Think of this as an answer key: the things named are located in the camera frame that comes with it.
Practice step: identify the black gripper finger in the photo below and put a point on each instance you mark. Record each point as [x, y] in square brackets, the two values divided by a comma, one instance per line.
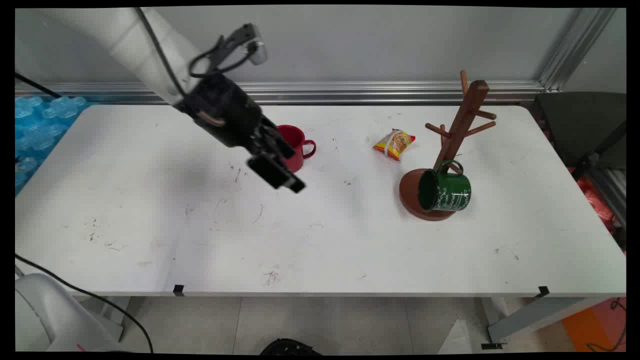
[275, 172]
[275, 142]

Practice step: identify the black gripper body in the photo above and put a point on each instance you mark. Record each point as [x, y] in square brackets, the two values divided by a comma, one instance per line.
[225, 110]

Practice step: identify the green enamel mug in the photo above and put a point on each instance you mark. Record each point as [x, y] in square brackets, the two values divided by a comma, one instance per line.
[450, 192]

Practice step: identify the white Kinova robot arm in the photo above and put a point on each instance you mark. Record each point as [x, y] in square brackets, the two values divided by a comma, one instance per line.
[145, 45]

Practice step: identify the red mug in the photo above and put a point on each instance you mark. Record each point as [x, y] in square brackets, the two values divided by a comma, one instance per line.
[301, 146]

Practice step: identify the yellow red snack packet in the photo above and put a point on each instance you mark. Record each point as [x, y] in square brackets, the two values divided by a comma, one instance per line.
[395, 144]

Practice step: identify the black tape piece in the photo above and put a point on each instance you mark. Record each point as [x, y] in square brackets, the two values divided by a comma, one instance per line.
[178, 290]
[544, 291]

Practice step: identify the black round floor object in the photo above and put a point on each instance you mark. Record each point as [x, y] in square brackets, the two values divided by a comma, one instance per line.
[290, 347]

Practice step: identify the blue crumpled plastic sheet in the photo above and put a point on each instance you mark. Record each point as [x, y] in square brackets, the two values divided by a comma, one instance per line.
[40, 135]

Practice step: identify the brown wooden mug tree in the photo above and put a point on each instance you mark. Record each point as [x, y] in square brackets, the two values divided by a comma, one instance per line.
[462, 120]

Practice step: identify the white table leg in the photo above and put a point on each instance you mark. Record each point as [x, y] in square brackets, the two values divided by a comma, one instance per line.
[117, 312]

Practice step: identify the grey slanted table leg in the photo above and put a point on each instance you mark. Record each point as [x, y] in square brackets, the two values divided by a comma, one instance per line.
[530, 317]

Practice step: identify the orange floor mat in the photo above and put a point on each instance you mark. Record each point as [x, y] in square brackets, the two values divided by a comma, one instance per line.
[585, 327]

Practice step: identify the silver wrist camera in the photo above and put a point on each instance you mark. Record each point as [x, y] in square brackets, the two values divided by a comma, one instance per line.
[257, 52]

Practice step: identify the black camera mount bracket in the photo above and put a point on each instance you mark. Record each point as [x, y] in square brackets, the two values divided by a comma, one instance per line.
[235, 37]

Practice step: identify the long aluminium frame rail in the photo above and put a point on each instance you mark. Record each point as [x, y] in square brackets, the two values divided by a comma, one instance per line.
[375, 92]

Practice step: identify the slanted aluminium frame post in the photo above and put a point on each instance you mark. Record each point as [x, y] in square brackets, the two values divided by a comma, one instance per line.
[575, 50]

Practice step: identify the low aluminium side rail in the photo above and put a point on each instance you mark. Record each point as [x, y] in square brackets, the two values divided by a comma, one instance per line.
[610, 192]

